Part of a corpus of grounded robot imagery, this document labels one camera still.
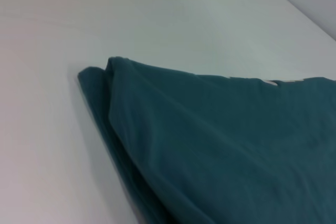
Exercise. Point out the teal blue t-shirt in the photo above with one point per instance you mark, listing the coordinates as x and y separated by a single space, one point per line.
210 142

